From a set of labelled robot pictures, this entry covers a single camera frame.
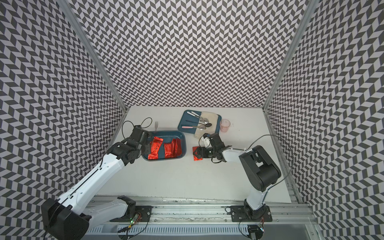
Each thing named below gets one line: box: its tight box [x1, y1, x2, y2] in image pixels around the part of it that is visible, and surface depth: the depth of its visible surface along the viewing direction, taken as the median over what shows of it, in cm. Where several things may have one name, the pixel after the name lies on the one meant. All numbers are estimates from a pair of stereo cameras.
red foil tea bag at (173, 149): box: [164, 137, 183, 159], surface depth 86 cm
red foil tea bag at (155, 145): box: [148, 136, 164, 160], surface depth 83 cm
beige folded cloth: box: [194, 111, 219, 138], surface depth 112 cm
